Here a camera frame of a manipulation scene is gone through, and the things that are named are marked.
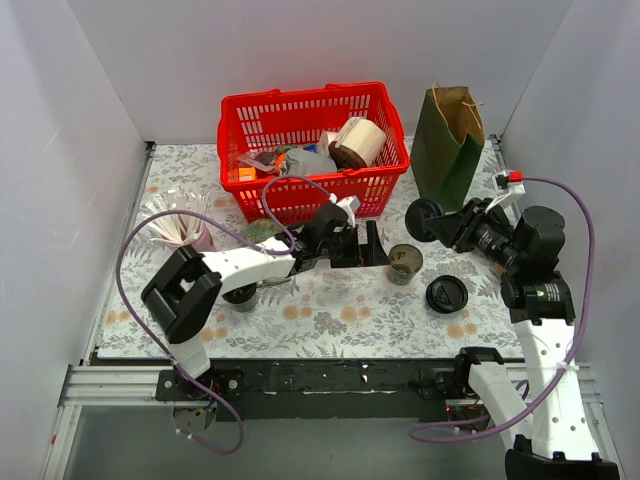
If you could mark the red plastic shopping basket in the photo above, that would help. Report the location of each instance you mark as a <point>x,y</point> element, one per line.
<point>257,129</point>

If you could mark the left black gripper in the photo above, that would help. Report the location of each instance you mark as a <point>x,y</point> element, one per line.
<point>353,247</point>

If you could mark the green paper bag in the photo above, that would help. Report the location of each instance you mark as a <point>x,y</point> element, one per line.
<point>447,145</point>

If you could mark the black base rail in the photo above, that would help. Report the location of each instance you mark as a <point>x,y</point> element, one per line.
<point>261,389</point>

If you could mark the grey plastic pouch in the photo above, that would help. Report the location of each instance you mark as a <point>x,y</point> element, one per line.
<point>300,162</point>

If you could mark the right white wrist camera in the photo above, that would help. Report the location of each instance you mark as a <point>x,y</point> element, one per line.
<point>509,188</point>

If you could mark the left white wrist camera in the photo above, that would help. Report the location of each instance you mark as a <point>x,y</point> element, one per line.
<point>349,205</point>

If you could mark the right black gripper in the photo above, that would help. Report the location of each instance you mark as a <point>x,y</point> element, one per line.
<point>463,226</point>

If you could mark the beige and brown roll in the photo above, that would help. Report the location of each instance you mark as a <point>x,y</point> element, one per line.
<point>357,144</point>

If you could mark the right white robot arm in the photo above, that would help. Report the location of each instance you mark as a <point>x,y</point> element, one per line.
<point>548,438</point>

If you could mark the pink small roll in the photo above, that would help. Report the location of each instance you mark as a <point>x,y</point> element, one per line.
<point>323,144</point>

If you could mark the aluminium frame rail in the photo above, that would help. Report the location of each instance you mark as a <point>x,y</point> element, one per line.
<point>110,386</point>

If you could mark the floral table mat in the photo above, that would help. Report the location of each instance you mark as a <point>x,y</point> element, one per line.
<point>331,313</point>

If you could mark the stack of black lids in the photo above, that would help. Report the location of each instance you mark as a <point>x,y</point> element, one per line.
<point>446,294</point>

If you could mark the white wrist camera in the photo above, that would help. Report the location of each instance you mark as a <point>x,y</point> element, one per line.
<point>349,205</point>
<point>509,188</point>

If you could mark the orange small box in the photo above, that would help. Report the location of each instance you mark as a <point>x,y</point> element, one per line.
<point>246,174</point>

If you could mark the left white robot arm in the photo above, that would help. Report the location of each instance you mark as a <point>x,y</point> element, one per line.
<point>183,292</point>

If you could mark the pink cup of straws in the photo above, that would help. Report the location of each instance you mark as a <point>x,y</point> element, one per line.
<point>181,230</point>

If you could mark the green round melon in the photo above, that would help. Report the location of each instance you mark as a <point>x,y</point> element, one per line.
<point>260,230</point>

